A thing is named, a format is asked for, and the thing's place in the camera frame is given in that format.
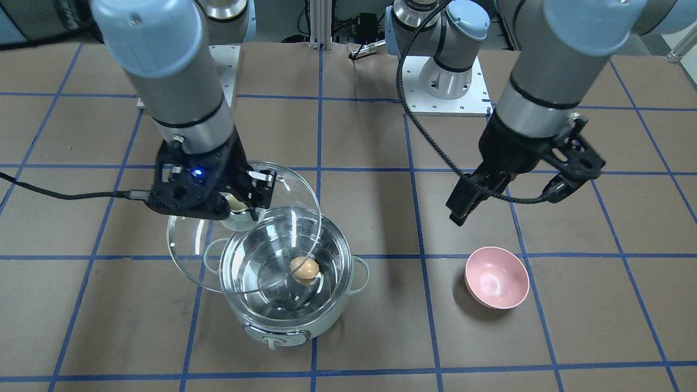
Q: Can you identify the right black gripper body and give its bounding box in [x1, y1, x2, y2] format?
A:
[223, 131, 277, 209]

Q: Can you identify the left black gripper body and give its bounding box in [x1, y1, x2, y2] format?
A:
[478, 112, 567, 186]

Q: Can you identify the glass pot lid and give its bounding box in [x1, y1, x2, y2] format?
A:
[166, 161, 323, 295]

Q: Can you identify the brown egg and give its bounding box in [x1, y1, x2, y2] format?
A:
[290, 256, 320, 286]

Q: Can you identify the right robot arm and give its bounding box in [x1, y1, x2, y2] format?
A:
[2, 1, 274, 221]

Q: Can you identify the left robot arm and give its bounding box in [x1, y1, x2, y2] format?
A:
[385, 1, 695, 226]

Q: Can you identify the pale green steel pot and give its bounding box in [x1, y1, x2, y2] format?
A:
[222, 213, 371, 350]

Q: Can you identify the pink bowl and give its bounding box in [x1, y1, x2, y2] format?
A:
[463, 246, 530, 310]

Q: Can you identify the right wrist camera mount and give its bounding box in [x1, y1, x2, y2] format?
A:
[145, 141, 231, 220]

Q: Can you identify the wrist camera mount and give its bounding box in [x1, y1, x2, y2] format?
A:
[145, 141, 231, 220]
[542, 112, 607, 203]

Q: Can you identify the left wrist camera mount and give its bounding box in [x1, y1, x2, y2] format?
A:
[542, 112, 607, 203]

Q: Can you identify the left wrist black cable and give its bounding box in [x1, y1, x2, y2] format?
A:
[395, 0, 567, 205]

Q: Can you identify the aluminium frame post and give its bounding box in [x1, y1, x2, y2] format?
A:
[307, 0, 334, 51]

